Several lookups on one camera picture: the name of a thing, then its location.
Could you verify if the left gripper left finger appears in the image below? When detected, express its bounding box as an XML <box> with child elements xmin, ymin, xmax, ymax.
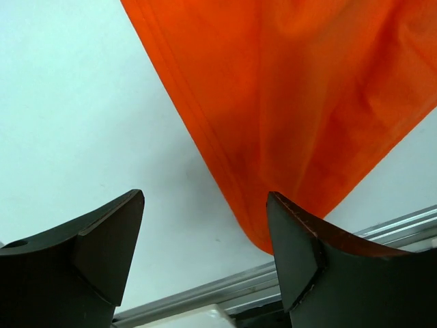
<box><xmin>1</xmin><ymin>189</ymin><xmax>143</xmax><ymax>327</ymax></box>

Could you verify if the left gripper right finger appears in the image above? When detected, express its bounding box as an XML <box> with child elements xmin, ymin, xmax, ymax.
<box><xmin>266</xmin><ymin>192</ymin><xmax>436</xmax><ymax>327</ymax></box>

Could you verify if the orange shirt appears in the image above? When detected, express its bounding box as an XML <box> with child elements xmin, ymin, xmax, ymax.
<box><xmin>122</xmin><ymin>1</ymin><xmax>436</xmax><ymax>253</ymax></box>

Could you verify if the aluminium frame rail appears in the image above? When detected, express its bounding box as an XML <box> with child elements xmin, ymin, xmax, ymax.
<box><xmin>111</xmin><ymin>205</ymin><xmax>436</xmax><ymax>327</ymax></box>

